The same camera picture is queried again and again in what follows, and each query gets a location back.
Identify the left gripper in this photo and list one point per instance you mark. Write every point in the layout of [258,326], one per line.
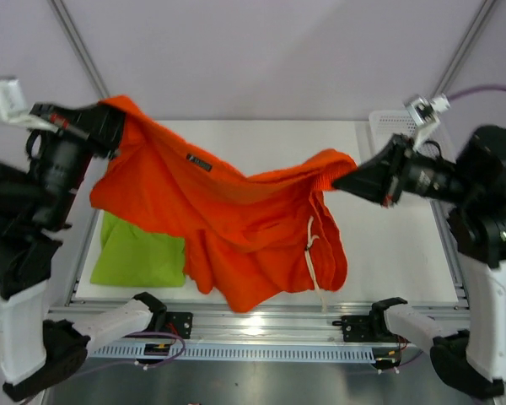
[99,126]

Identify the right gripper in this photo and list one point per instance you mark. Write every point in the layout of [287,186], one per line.
[383,175]

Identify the lime green shorts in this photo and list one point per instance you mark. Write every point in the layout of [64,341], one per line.
[131,257]

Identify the orange shorts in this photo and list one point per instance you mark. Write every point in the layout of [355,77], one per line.
[248,237]

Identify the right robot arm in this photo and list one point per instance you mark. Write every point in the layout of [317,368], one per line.
[472,360]

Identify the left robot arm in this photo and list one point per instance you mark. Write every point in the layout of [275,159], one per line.
[34,204]

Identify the white plastic basket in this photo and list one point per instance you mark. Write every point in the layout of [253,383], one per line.
[383,124]

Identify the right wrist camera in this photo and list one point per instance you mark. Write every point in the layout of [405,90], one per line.
[425,114]

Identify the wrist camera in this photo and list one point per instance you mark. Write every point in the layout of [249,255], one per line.
[425,114]
[14,109]

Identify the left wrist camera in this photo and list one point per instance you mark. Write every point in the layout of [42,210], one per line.
[14,109]

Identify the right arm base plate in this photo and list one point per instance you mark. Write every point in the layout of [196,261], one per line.
[364,329]

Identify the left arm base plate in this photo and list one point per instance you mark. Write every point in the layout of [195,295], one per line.
[179,323]

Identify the aluminium mounting rail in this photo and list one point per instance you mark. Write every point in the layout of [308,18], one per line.
[268,324]

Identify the slotted cable duct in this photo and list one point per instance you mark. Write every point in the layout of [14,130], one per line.
[248,352]

